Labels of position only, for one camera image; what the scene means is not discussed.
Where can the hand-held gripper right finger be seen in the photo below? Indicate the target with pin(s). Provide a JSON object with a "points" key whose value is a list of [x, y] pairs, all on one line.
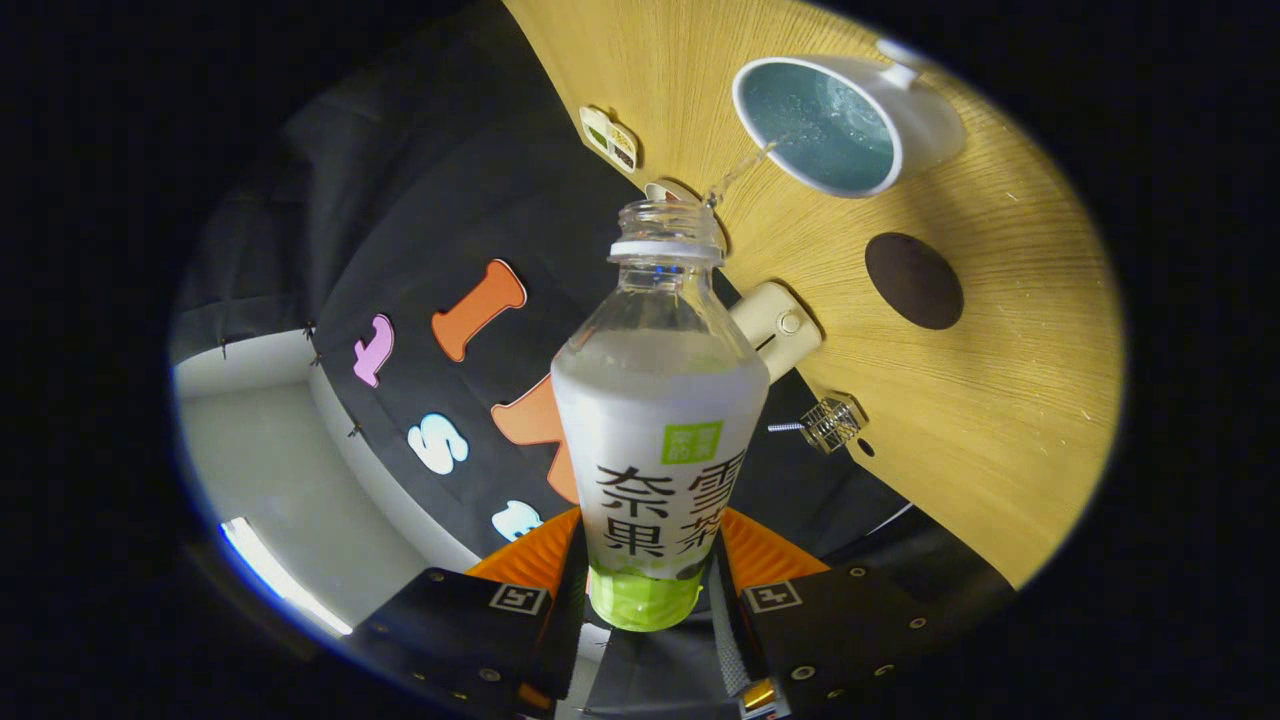
{"points": [[725, 630]]}

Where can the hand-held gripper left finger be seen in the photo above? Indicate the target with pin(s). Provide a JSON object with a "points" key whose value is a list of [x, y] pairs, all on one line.
{"points": [[568, 620]]}

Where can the white green label juice bottle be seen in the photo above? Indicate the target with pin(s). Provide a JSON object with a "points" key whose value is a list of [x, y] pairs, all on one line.
{"points": [[650, 400]]}

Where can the dark brown round coaster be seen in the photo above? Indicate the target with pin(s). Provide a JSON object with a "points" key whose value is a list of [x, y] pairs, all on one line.
{"points": [[914, 281]]}

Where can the white cup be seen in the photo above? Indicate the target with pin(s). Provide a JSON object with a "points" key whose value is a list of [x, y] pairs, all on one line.
{"points": [[925, 120]]}

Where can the striped straw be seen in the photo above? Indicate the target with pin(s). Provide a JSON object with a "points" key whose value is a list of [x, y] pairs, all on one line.
{"points": [[785, 427]]}

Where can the ceiling light panel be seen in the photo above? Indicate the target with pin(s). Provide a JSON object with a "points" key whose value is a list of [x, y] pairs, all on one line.
{"points": [[285, 580]]}

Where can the cream toaster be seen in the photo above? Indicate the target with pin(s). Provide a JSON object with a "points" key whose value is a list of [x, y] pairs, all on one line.
{"points": [[775, 325]]}

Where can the wooden table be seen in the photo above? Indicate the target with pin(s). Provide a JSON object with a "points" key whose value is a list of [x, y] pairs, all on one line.
{"points": [[1000, 400]]}

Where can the white round plate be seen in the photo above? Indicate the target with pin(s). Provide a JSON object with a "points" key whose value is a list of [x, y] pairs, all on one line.
{"points": [[668, 190]]}

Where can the white divided condiment dish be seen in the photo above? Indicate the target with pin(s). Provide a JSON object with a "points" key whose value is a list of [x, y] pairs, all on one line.
{"points": [[610, 140]]}

